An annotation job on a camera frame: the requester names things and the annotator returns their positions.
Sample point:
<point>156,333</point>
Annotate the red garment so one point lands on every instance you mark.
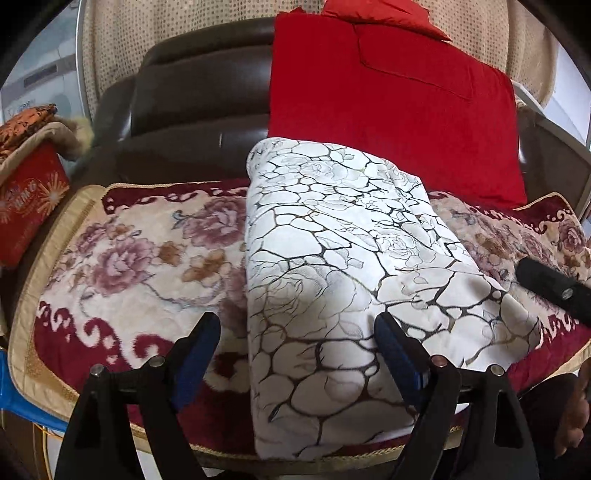
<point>392,92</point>

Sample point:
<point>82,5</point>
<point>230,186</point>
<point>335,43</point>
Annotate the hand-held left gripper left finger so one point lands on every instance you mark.
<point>198,355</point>

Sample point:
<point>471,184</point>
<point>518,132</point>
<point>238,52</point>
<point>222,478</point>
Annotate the blue plastic sheet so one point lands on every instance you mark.
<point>23,392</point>

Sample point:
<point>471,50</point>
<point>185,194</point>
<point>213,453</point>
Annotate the white appliance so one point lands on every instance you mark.
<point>41,78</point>

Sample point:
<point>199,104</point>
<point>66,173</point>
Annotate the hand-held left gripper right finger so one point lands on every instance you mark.
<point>399,355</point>

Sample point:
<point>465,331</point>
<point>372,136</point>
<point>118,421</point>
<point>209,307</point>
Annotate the beige fur-trimmed cloth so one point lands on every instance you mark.
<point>69,136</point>

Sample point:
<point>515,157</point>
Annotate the orange patterned cloth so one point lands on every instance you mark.
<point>23,127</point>

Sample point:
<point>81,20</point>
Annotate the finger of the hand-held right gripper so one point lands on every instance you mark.
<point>545,281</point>

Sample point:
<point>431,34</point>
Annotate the floral maroon sofa cover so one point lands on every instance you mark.
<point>129,277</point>

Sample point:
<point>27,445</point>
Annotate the beige dotted curtain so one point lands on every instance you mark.
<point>120,46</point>

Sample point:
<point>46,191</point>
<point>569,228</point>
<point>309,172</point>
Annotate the white crackle-print garment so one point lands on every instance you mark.
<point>351,258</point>

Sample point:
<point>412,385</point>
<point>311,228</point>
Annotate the red embroidered cushion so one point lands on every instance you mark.
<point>32,207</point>

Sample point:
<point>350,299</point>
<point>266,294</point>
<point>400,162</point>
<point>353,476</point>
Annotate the dark brown leather sofa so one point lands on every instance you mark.
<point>184,106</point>

